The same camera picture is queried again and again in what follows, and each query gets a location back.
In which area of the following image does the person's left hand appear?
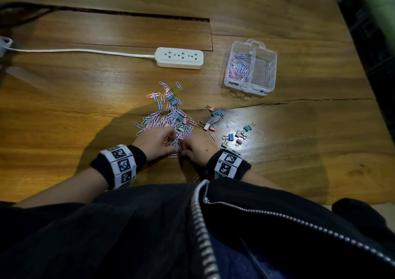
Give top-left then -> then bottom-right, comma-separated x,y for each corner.
132,125 -> 179,162

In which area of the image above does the person's right hand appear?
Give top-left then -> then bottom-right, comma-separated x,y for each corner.
180,133 -> 220,168

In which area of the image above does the grey power adapter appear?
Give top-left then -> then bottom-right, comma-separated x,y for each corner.
0,36 -> 14,57

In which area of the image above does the scatter of small binder clips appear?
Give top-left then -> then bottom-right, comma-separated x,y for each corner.
197,104 -> 256,149

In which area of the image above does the black zip jacket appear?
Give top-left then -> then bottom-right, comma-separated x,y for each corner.
0,178 -> 395,279

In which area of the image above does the pile of pastel paper clips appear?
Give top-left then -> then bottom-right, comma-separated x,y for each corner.
228,51 -> 251,82
134,81 -> 216,159

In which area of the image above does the clear plastic compartment box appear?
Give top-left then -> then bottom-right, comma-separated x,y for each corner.
223,39 -> 278,100

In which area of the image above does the person's left forearm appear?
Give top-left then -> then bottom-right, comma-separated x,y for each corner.
14,167 -> 109,208

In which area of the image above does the person's right forearm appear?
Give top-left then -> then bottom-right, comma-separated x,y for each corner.
241,170 -> 283,191

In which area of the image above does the white power strip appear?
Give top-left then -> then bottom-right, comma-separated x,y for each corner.
154,47 -> 204,70

